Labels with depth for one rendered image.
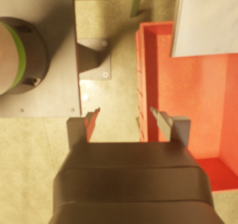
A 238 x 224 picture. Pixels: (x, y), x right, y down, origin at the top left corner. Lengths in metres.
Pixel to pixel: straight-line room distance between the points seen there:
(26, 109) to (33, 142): 1.21
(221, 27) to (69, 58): 0.35
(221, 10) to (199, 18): 0.05
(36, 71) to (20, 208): 1.88
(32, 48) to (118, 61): 0.97
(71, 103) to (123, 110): 0.97
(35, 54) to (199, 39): 0.36
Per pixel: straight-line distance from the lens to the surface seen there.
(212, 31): 0.47
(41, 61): 0.35
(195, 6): 0.43
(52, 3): 0.38
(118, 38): 1.27
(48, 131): 1.50
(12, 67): 0.28
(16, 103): 0.41
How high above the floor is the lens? 1.26
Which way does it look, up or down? 75 degrees down
